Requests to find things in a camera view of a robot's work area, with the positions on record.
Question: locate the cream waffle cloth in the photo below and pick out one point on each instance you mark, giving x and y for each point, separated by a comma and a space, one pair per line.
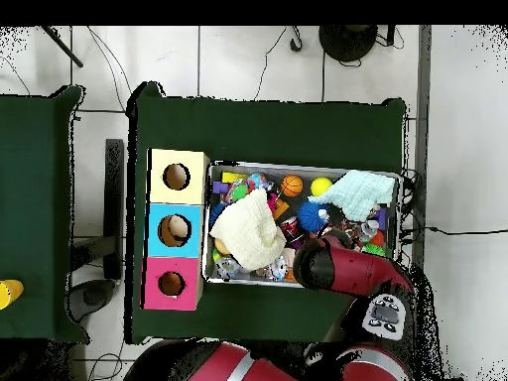
250, 234

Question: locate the orange striped tiger plush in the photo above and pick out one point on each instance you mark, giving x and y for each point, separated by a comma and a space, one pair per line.
351, 229

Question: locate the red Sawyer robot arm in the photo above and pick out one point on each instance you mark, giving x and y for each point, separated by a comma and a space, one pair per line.
357, 270

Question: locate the shallow silver mesh bin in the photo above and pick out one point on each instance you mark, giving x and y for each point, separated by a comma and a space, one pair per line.
238, 279

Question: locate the wooden box with three holes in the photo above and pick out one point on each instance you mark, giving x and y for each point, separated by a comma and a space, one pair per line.
174, 234

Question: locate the orange toy basketball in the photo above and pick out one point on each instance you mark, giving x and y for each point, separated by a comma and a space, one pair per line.
291, 185

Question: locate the yellow ball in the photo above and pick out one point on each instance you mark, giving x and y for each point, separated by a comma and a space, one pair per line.
321, 185

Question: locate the orange plastic block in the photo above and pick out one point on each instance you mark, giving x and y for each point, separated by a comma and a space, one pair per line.
291, 276

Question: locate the dark green tablecloth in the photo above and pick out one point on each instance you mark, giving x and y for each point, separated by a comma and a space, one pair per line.
258, 131
35, 119

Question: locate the light blue waffle cloth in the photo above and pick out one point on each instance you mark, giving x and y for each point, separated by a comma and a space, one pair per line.
357, 194

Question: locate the black upright panel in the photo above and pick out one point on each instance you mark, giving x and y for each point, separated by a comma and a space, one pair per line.
114, 198

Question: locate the black round stand base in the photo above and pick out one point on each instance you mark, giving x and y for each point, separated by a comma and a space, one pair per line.
347, 41

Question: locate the black rod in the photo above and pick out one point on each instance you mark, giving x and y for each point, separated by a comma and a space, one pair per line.
63, 47

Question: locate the yellow plastic toy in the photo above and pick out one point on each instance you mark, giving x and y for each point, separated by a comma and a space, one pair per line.
10, 293

